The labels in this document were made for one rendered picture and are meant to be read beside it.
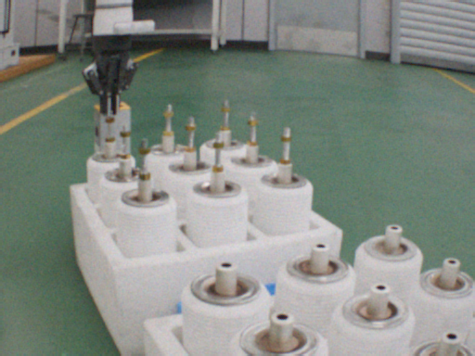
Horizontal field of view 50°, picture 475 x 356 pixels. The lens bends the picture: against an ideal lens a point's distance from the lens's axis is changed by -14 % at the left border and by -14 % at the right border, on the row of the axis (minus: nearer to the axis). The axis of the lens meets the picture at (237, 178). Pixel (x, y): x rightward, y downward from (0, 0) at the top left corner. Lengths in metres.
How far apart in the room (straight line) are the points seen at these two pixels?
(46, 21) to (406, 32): 3.98
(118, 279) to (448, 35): 5.46
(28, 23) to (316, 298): 6.11
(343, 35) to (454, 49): 1.26
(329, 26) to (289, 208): 4.98
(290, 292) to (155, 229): 0.27
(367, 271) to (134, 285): 0.34
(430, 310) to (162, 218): 0.43
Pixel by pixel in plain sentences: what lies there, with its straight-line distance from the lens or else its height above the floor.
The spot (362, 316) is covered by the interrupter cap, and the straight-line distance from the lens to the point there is 0.59.
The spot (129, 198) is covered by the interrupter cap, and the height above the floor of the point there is 0.25.
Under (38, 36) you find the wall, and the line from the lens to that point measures 6.51.
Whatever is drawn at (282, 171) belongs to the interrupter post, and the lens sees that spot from 0.95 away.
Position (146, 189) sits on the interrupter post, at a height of 0.27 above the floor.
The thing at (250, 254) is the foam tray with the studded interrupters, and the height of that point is 0.17.
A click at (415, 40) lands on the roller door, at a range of 5.94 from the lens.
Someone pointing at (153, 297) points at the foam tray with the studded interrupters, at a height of 0.12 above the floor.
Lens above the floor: 0.56
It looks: 18 degrees down
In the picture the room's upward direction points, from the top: 2 degrees clockwise
